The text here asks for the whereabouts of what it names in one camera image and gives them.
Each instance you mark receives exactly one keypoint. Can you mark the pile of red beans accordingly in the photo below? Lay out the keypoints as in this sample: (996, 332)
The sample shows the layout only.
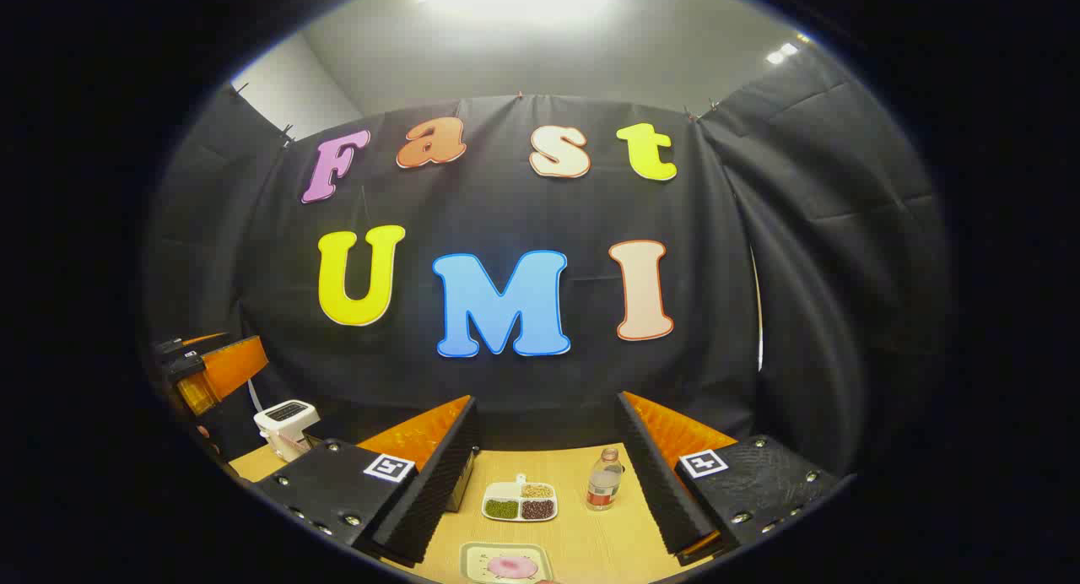
(537, 509)

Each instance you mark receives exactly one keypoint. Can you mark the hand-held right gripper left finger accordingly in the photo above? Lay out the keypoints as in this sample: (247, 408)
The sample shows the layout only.
(443, 483)

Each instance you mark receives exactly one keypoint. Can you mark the pale green food plate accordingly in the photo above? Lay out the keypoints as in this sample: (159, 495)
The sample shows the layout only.
(474, 560)

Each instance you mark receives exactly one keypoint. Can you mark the white toaster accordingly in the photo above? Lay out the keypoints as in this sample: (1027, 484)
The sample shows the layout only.
(287, 424)

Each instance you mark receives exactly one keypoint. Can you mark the clear plastic bottle red label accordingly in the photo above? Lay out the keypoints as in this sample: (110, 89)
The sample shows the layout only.
(604, 483)

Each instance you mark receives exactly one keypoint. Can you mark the white divided plate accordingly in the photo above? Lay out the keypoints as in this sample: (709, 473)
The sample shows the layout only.
(504, 489)

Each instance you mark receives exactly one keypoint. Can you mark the pile of green mung beans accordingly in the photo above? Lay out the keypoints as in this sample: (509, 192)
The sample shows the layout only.
(501, 509)

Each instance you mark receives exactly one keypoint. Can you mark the small ceiling light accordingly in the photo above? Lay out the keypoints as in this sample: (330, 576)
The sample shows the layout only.
(781, 53)

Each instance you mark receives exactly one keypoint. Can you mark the black electric oven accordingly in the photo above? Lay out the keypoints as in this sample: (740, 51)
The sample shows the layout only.
(461, 493)

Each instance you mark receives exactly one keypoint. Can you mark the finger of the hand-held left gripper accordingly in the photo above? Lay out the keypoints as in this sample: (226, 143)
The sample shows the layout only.
(187, 366)
(167, 346)

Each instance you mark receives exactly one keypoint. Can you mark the pink doughnut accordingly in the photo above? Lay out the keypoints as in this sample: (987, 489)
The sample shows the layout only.
(512, 567)

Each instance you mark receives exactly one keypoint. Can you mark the pile of yellow soybeans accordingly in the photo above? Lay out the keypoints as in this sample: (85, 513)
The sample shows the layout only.
(537, 490)

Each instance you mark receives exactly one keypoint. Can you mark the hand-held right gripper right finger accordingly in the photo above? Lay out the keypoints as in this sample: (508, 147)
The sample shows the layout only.
(654, 483)

